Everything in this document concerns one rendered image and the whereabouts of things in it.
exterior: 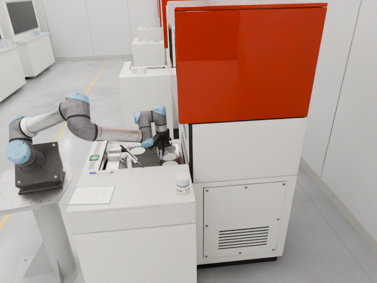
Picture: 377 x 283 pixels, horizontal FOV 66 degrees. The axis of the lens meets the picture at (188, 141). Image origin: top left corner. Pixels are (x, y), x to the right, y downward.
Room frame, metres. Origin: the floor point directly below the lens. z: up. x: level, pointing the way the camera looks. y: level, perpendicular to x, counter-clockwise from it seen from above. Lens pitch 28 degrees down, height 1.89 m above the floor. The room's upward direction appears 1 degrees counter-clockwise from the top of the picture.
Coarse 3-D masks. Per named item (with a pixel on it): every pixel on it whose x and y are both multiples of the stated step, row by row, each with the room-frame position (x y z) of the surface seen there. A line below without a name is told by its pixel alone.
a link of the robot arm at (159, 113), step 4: (156, 108) 1.61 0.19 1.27; (160, 108) 1.61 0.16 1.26; (164, 108) 1.63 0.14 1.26; (156, 112) 1.61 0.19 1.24; (160, 112) 1.60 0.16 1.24; (164, 112) 1.62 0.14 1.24; (156, 116) 1.60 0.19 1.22; (160, 116) 1.60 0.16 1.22; (164, 116) 1.62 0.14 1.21; (156, 120) 1.60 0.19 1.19; (160, 120) 1.60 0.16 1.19; (164, 120) 1.62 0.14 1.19; (156, 124) 1.61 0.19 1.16; (160, 124) 1.60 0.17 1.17; (164, 124) 1.61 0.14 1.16
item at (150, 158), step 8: (176, 144) 1.84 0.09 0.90; (144, 152) 1.73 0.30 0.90; (152, 152) 1.73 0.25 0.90; (168, 152) 1.73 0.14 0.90; (176, 152) 1.72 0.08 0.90; (136, 160) 1.63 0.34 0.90; (144, 160) 1.63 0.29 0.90; (152, 160) 1.63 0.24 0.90; (160, 160) 1.63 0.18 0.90; (176, 160) 1.62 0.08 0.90
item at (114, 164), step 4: (108, 160) 1.67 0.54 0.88; (112, 160) 1.67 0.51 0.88; (116, 160) 1.67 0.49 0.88; (120, 160) 1.69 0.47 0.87; (108, 164) 1.62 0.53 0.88; (112, 164) 1.62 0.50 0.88; (116, 164) 1.62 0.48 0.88; (108, 168) 1.57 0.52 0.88; (112, 168) 1.57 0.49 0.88; (116, 168) 1.57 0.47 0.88
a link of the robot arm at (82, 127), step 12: (72, 120) 1.31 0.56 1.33; (84, 120) 1.32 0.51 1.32; (72, 132) 1.30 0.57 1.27; (84, 132) 1.30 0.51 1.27; (96, 132) 1.33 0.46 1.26; (108, 132) 1.37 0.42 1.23; (120, 132) 1.41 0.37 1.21; (132, 132) 1.46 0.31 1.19; (144, 132) 1.51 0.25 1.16; (144, 144) 1.47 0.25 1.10
